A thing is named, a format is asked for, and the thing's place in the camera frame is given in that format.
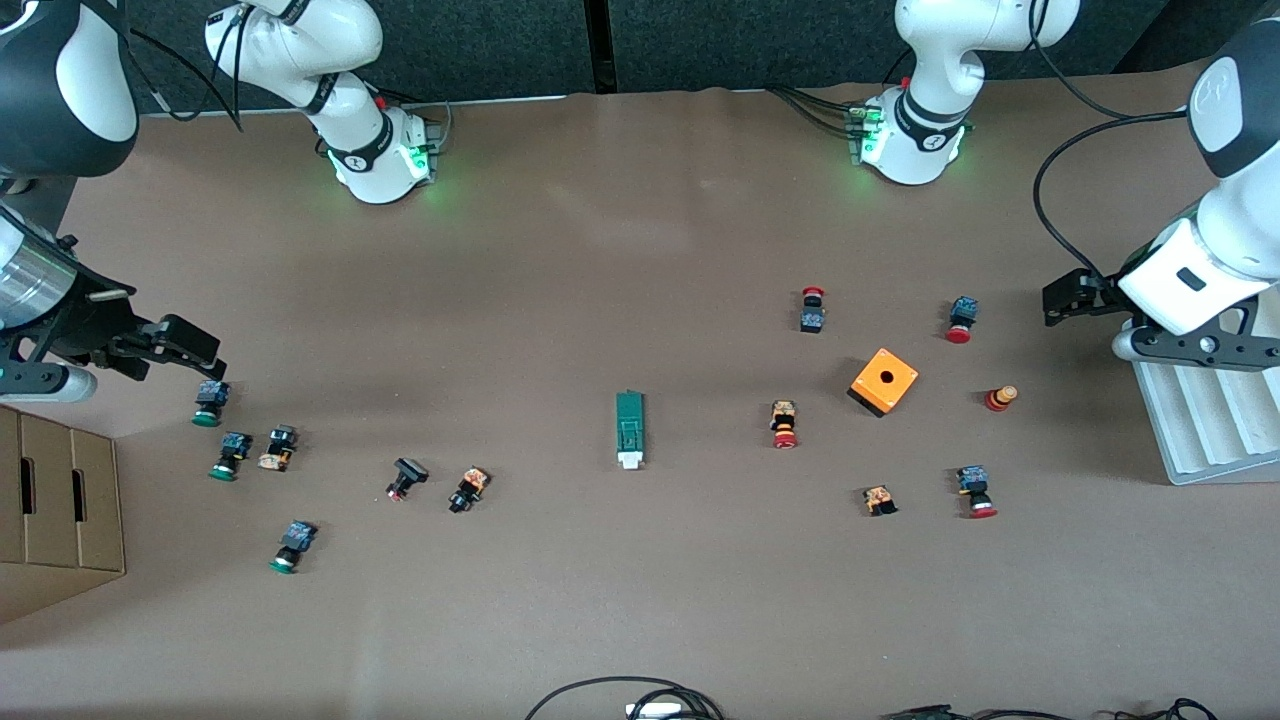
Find green terminal block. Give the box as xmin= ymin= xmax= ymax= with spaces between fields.
xmin=613 ymin=389 xmax=647 ymax=471

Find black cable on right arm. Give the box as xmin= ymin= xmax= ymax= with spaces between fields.
xmin=128 ymin=0 xmax=251 ymax=134

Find green mushroom push button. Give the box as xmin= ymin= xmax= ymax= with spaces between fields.
xmin=268 ymin=520 xmax=319 ymax=576
xmin=208 ymin=431 xmax=253 ymax=483
xmin=192 ymin=379 xmax=232 ymax=429

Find black cable bundle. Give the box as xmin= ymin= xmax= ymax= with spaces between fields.
xmin=880 ymin=704 xmax=1061 ymax=720

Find white ribbed plastic tray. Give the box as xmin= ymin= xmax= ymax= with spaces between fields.
xmin=1130 ymin=300 xmax=1280 ymax=488

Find black cables at left arm base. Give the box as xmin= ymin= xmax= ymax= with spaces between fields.
xmin=768 ymin=85 xmax=863 ymax=141

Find black cables at arm base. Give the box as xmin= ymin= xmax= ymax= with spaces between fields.
xmin=768 ymin=85 xmax=863 ymax=141
xmin=380 ymin=92 xmax=453 ymax=161

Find thin black curled cable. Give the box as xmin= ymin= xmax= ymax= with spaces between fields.
xmin=1113 ymin=697 xmax=1221 ymax=720

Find black selector switch orange block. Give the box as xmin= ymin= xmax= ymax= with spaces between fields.
xmin=447 ymin=466 xmax=492 ymax=515
xmin=257 ymin=424 xmax=299 ymax=473

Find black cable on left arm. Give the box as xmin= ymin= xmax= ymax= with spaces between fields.
xmin=1030 ymin=0 xmax=1196 ymax=291

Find black looped cable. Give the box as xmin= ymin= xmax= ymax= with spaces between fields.
xmin=523 ymin=676 xmax=726 ymax=720

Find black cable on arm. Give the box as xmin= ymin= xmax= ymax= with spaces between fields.
xmin=1030 ymin=0 xmax=1196 ymax=291
xmin=128 ymin=0 xmax=251 ymax=134

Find black cables at right arm base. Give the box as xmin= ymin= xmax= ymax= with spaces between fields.
xmin=380 ymin=92 xmax=453 ymax=161

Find orange button enclosure box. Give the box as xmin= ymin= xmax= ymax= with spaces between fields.
xmin=846 ymin=347 xmax=920 ymax=419

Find brown paper table cover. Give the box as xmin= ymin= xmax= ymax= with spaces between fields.
xmin=0 ymin=58 xmax=1280 ymax=720

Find brown cardboard box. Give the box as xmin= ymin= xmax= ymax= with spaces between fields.
xmin=0 ymin=403 xmax=128 ymax=627

